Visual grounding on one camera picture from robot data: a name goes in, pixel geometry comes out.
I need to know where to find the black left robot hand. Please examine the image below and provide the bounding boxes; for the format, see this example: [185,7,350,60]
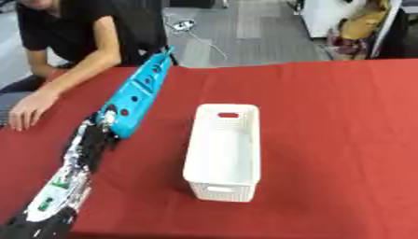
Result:
[62,109,123,174]

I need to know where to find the long blue plastic toy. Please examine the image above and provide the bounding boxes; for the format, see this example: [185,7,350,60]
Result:
[94,46,176,140]

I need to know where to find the person's hand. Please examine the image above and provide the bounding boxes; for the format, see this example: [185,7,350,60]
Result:
[7,89,61,133]

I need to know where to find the person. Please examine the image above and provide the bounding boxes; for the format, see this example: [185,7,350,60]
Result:
[0,0,178,133]

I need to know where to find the white plastic basket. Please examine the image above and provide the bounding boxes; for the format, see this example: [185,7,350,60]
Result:
[181,103,261,204]

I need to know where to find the white power strip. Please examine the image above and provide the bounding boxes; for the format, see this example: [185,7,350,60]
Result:
[171,20,198,31]

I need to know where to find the white cabinet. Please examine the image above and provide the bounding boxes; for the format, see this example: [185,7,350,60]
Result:
[297,0,372,39]

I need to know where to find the yellow and red bag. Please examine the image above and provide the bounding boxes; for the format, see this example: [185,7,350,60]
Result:
[325,0,392,62]

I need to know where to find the white cable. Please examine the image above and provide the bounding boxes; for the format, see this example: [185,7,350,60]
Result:
[184,28,230,62]

